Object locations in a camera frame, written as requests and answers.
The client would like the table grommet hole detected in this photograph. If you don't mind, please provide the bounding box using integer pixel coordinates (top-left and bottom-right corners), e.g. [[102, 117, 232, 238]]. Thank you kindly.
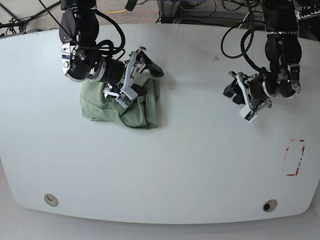
[[44, 194, 59, 207], [262, 199, 278, 213]]

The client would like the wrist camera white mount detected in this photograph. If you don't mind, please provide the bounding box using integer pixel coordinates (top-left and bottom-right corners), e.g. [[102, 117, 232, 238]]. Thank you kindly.
[[103, 46, 146, 109], [228, 71, 272, 123]]

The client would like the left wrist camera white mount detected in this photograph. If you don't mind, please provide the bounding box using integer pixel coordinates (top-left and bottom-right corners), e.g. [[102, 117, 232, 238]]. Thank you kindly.
[[228, 71, 272, 123]]

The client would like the green T-shirt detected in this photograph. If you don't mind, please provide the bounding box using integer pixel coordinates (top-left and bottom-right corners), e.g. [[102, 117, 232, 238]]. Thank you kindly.
[[80, 73, 160, 130]]

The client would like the left table grommet hole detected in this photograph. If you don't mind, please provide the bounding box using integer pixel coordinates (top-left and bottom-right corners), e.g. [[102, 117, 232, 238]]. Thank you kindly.
[[44, 194, 59, 207]]

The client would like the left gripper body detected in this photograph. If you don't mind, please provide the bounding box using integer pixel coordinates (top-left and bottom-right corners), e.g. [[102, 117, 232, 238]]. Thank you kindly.
[[246, 62, 301, 105]]

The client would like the yellow cable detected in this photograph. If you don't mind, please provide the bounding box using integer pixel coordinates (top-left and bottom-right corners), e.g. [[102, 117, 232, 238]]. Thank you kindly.
[[103, 8, 127, 15]]

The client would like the red tape rectangle marker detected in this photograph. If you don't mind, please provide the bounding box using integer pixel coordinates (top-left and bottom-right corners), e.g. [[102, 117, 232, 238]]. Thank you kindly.
[[283, 139, 306, 177]]

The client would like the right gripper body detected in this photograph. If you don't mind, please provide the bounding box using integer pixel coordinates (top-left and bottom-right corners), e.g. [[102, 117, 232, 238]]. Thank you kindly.
[[61, 42, 125, 85]]

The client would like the right table grommet hole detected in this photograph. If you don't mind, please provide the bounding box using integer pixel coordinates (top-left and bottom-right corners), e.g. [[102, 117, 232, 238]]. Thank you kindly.
[[262, 199, 278, 213]]

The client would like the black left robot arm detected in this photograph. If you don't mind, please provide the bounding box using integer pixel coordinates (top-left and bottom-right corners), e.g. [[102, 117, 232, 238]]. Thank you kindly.
[[223, 0, 302, 106]]

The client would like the white power strip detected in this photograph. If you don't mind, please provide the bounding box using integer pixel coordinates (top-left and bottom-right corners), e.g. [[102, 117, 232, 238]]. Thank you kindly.
[[296, 7, 320, 20]]

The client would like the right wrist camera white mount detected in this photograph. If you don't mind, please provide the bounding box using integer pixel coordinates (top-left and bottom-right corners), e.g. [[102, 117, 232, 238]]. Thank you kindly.
[[103, 46, 146, 109]]

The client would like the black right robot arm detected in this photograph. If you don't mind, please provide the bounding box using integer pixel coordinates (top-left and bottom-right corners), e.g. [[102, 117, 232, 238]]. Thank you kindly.
[[59, 0, 164, 100]]

